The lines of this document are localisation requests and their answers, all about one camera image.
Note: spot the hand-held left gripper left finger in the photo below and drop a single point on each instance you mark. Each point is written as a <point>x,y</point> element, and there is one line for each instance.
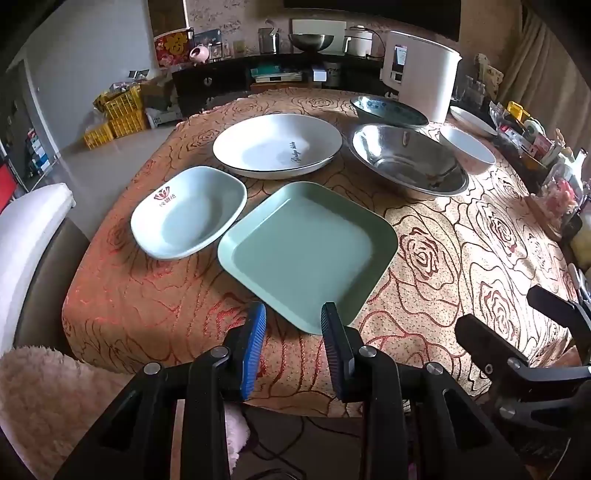
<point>254,350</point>

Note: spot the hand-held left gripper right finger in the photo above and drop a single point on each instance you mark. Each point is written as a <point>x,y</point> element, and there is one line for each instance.
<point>333,350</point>

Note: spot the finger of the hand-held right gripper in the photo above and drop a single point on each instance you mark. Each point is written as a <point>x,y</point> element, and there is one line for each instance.
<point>554,302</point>
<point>485,344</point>

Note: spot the green square plate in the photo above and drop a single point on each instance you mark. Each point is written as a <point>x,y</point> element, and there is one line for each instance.
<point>300,249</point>

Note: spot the white oval dish red logo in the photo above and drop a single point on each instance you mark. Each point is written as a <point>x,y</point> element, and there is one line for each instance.
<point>194,217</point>

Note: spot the large steel bowl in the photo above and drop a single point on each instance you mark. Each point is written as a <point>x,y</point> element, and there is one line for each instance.
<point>406,161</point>

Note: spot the large white round plate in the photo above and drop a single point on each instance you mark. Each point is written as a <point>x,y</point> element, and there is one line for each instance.
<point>268,143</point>

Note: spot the blue floral ceramic bowl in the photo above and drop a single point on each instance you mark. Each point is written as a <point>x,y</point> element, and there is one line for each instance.
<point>392,110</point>

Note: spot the white spoon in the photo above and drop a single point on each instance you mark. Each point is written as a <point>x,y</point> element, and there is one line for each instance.
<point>578,279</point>

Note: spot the rose pattern tablecloth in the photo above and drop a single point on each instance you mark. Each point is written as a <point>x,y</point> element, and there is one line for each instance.
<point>438,277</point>

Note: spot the glass dome wooden base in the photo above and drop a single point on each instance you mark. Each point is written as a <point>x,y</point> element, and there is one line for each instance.
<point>561,198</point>

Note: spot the clear box of packets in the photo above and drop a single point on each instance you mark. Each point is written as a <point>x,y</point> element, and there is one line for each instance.
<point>521,143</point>

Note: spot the tape roll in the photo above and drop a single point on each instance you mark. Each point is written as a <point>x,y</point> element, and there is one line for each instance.
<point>535,128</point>

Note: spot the plain white bowl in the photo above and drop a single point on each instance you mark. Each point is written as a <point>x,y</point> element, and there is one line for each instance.
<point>466,143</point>

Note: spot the yellow small box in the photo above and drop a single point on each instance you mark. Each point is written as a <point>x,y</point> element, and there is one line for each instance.
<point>517,110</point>

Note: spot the shallow white plate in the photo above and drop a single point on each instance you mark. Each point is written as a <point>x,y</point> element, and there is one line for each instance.
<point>471,117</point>

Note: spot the pink fluffy cushion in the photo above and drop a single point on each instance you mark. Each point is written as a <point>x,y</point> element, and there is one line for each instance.
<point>46,392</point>

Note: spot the beige curtain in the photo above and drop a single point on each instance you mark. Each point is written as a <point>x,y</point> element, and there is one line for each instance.
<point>545,60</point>

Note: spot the white cushioned chair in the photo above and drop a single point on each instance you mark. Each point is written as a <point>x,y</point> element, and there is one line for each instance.
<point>27,230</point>

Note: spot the yellow plastic crate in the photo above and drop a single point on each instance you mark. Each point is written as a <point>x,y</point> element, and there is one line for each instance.
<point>98,136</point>
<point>128,123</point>
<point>122,102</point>

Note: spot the white electric kettle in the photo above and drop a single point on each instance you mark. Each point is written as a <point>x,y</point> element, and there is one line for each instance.
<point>429,69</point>

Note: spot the black cabinet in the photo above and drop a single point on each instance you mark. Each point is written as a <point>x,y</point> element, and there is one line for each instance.
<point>217,81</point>

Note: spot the cardboard box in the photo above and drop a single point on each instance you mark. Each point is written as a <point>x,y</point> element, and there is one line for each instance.
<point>156,92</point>

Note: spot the shelf with small boxes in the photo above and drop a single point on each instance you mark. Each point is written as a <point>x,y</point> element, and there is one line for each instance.
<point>39,152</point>

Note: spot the red chair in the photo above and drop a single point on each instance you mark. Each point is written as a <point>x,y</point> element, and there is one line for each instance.
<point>5,187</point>

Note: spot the pink round ornament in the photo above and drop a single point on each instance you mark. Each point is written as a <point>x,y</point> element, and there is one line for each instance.
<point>199,54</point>

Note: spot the steel pot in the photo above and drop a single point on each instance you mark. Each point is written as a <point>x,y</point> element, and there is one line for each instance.
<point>268,42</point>

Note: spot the small steel bowl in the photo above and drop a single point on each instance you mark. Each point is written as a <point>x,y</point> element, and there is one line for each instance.
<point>310,42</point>

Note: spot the white rice cooker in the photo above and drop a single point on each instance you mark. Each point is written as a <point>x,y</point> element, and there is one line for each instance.
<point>358,41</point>

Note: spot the red floral box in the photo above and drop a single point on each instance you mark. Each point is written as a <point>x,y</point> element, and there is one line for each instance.
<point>171,50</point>

